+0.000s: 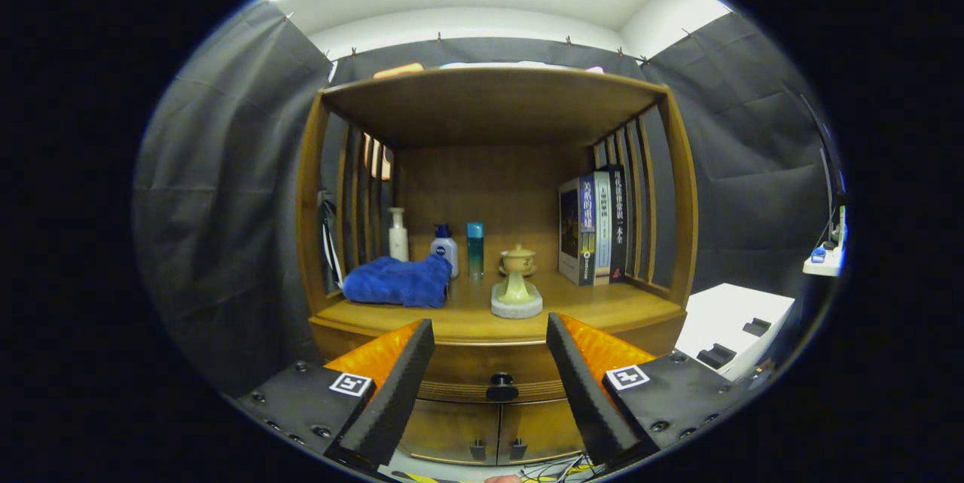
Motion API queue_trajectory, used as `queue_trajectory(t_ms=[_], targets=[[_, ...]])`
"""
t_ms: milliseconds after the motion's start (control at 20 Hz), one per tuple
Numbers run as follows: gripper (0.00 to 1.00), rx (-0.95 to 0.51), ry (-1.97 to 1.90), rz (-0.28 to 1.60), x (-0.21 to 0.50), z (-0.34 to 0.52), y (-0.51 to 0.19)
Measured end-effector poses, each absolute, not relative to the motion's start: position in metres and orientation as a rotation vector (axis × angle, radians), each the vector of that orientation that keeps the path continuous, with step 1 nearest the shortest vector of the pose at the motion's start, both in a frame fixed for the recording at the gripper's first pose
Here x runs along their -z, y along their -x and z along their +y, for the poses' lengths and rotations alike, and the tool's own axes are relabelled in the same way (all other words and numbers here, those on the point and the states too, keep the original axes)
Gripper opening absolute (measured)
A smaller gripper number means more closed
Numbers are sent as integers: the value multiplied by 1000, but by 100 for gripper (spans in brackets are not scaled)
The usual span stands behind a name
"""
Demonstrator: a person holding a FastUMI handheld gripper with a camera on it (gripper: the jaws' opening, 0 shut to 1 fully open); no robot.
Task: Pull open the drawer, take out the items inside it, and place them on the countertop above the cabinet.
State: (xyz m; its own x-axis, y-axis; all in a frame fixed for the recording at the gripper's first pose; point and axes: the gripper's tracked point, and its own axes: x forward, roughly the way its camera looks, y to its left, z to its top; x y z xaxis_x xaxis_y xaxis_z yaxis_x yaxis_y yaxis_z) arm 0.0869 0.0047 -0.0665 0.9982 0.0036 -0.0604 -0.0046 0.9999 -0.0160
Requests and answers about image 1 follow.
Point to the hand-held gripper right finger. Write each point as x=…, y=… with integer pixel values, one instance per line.
x=584, y=392

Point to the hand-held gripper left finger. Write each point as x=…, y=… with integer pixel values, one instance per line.
x=392, y=392

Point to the wooden drawer with black knob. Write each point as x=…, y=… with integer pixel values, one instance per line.
x=482, y=362

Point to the pale green soap dish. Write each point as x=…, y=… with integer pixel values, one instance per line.
x=517, y=294

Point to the wooden cabinet door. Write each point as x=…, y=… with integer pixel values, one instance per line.
x=452, y=430
x=538, y=430

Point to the wooden countertop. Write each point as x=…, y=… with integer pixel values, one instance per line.
x=467, y=321

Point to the white drawer cabinet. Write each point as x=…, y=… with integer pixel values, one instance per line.
x=723, y=317

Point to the brown wooden cabinet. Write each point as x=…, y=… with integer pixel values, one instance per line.
x=482, y=189

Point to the blue towel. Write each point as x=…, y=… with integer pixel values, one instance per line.
x=395, y=283

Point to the beige lidded teacup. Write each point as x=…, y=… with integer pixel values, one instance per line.
x=518, y=261

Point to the white bottle with blue cap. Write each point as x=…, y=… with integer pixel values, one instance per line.
x=444, y=255

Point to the white pump bottle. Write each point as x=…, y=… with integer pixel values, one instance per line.
x=398, y=242

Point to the book with blue spine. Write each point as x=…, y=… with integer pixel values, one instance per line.
x=570, y=234

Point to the book with pale spine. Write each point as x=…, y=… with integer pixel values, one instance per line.
x=602, y=234

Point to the teal blue bottle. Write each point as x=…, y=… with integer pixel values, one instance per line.
x=475, y=253

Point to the white desk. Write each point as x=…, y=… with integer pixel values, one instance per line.
x=825, y=268

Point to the small blue object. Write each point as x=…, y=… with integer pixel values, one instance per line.
x=819, y=255

